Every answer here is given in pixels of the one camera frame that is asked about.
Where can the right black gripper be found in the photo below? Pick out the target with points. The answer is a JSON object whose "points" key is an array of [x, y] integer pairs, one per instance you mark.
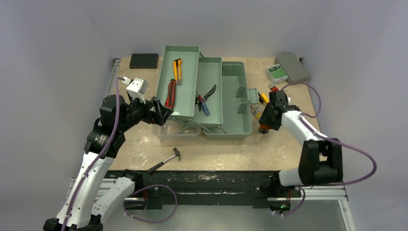
{"points": [[267, 116]]}

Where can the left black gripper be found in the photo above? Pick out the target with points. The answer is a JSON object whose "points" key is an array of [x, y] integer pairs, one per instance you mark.
{"points": [[163, 111]]}

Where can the red black utility knife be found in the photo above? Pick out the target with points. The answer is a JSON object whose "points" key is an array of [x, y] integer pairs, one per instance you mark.
{"points": [[171, 94]]}

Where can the yellow clip hex key set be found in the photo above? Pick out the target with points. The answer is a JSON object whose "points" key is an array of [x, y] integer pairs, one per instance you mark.
{"points": [[256, 113]]}

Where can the yellow handled screwdriver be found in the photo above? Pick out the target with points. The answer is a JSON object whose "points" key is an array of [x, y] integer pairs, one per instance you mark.
{"points": [[263, 99]]}

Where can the black pruning shears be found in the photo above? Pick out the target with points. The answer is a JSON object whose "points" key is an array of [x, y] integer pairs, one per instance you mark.
{"points": [[206, 96]]}

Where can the blue red screwdriver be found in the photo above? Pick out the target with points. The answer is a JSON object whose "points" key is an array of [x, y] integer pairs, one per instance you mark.
{"points": [[203, 106]]}

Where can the translucent green tool box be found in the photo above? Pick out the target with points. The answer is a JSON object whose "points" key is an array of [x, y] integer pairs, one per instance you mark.
{"points": [[229, 105]]}

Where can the yellow handled pliers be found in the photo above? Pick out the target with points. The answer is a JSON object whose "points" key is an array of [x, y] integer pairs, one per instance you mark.
{"points": [[177, 70]]}

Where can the orange hex key set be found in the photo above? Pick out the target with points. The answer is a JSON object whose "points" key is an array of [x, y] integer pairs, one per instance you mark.
{"points": [[263, 129]]}

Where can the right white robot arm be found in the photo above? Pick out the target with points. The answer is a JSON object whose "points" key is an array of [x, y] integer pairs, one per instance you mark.
{"points": [[321, 159]]}

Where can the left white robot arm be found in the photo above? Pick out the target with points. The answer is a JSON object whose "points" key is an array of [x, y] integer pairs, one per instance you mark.
{"points": [[82, 210]]}

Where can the red adjustable wrench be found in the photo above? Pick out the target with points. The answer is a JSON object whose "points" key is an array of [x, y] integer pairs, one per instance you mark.
{"points": [[273, 88]]}

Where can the green white screw box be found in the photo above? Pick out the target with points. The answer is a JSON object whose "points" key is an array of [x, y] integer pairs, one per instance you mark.
{"points": [[276, 74]]}

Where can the grey plastic case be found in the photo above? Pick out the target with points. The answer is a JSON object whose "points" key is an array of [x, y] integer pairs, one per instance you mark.
{"points": [[293, 68]]}

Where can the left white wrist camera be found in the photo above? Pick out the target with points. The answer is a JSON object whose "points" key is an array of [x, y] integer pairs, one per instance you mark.
{"points": [[136, 88]]}

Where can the black handled hammer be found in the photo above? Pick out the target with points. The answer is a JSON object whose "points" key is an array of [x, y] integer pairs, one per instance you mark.
{"points": [[157, 166]]}

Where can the black network switch box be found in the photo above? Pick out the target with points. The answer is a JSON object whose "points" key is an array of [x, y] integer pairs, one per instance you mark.
{"points": [[144, 61]]}

